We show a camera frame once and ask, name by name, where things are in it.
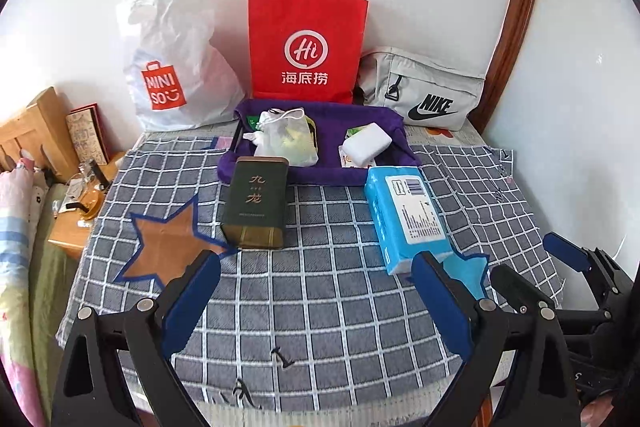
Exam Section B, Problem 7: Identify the white rectangular pack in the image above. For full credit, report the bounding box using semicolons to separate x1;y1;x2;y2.
346;122;392;168

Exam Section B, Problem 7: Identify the person's right hand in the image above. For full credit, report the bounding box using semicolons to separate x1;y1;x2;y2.
582;389;633;427

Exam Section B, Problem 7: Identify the purple towel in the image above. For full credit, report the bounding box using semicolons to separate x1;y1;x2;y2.
217;99;422;186

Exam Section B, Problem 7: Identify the dark green tin box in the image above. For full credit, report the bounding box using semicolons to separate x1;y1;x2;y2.
220;155;291;250

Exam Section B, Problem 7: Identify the wooden door frame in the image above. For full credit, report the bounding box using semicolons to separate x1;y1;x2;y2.
472;0;546;135

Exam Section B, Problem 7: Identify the red paper bag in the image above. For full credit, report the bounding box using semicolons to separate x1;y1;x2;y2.
247;0;370;105

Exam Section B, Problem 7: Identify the light green bedding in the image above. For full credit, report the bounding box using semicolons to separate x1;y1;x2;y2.
30;184;83;413

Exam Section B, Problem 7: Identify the white plastic shopping bag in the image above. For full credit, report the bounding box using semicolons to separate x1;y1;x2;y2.
116;0;247;132

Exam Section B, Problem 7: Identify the white drawstring pouch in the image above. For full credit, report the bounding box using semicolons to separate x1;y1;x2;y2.
252;107;321;168

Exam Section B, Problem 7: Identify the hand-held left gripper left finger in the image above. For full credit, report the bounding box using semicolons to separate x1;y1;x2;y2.
50;249;223;427

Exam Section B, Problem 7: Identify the blue tissue pack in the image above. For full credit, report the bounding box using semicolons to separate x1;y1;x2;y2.
363;166;456;277

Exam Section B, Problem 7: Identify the grey checked blanket with stars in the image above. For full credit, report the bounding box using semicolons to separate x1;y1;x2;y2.
55;134;566;408

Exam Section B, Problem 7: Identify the pink floral quilt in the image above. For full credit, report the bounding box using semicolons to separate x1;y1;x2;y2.
0;157;68;427

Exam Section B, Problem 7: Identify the fruit print packet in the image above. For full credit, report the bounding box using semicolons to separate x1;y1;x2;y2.
339;144;376;168

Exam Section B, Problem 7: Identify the patterned book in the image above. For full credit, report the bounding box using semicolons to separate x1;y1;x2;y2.
65;104;112;166

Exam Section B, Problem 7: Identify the orange round dish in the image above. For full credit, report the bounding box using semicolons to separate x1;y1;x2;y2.
75;192;108;222

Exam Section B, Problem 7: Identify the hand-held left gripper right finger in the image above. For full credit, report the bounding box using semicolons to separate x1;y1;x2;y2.
410;251;583;427

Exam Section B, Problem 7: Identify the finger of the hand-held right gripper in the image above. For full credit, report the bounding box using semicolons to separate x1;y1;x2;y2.
490;264;546;310
542;232;631;298

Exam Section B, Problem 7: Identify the grey waist bag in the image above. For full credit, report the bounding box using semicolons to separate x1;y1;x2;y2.
356;47;487;132

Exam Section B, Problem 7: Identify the wooden nightstand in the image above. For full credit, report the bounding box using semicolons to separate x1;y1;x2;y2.
47;151;128;260

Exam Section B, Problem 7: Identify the wooden headboard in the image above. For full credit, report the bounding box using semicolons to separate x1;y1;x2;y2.
0;87;71;182

